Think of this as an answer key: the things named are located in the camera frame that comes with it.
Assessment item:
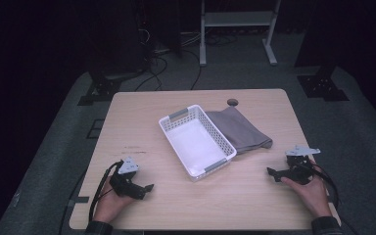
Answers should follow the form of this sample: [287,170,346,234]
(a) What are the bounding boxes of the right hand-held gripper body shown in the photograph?
[281,145,321,186]

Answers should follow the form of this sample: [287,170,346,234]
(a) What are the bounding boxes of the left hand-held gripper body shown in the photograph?
[108,156,147,201]

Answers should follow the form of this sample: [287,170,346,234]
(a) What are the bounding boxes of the grey cloth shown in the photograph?
[205,106,274,156]

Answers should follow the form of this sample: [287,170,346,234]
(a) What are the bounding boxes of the white plastic basket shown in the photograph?
[158,104,238,183]

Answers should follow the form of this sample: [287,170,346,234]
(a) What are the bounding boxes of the person's left hand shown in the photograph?
[92,186,136,225]

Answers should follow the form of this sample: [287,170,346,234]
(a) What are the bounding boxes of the person's right hand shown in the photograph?
[280,159,333,219]

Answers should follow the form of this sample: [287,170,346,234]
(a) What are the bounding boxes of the dark tape strip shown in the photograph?
[67,196,90,208]

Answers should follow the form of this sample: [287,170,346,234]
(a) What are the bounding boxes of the black stand base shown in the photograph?
[76,63,146,107]
[294,63,351,103]

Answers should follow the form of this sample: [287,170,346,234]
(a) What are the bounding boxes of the white metal stand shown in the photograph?
[199,0,282,68]

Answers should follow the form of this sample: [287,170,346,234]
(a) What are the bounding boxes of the dark computer tower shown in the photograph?
[141,0,183,59]

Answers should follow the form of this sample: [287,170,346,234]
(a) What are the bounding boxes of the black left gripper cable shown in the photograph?
[88,161,125,223]

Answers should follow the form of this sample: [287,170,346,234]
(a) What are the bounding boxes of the black floor cables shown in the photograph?
[134,30,239,92]

